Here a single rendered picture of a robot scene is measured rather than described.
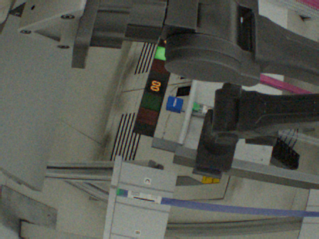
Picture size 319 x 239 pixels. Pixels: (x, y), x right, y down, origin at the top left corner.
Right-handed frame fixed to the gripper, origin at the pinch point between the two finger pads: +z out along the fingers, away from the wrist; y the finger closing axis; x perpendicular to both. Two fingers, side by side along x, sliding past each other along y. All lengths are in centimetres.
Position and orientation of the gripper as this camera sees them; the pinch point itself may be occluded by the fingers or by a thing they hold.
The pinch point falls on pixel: (213, 155)
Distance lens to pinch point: 133.2
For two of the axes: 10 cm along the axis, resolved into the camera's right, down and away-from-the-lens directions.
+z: -0.5, 3.4, 9.4
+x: -9.7, -2.3, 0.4
